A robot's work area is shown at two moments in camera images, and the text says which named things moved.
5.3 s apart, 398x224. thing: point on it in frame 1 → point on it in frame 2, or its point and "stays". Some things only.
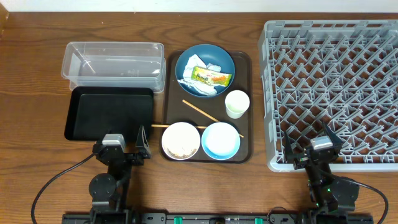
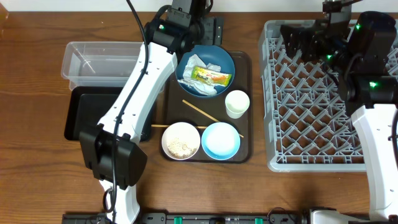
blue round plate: x=209 y=54 stays
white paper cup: x=237 y=102 stays
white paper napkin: x=207 y=89 stays
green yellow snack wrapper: x=211 y=76 stays
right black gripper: x=313 y=158 → x=301 y=38
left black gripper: x=143 y=154 → x=214 y=32
